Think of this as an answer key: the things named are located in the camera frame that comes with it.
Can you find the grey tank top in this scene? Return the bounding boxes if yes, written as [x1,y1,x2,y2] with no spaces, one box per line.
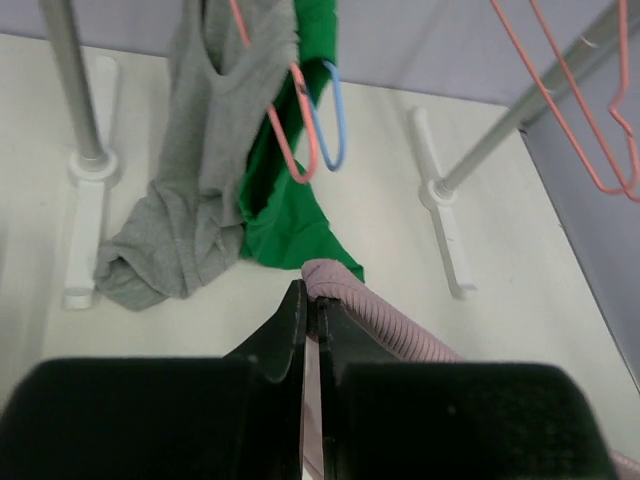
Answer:
[94,1,297,311]

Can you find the silver clothes rack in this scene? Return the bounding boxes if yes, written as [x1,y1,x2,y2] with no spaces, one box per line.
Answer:
[40,1,639,309]

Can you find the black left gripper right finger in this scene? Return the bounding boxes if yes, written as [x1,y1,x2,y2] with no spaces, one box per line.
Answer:
[318,300,617,479]

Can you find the mauve pink tank top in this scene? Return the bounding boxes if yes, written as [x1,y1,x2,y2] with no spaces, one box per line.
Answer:
[299,257,640,480]

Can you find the green tank top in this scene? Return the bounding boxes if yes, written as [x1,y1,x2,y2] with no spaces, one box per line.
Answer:
[239,1,365,281]

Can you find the pink hanger of grey top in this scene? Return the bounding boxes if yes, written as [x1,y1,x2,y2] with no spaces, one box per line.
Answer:
[230,1,338,194]

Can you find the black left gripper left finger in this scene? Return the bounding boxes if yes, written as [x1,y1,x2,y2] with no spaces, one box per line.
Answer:
[1,280,308,479]

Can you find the pink hanger of brown top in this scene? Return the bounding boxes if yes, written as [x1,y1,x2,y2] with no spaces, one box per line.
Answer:
[489,0,636,195]

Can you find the pink hanger of black top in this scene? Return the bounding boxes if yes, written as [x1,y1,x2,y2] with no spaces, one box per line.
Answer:
[529,0,640,203]

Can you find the blue hanger of green top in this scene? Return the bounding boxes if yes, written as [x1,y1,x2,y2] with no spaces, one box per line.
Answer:
[308,58,347,172]

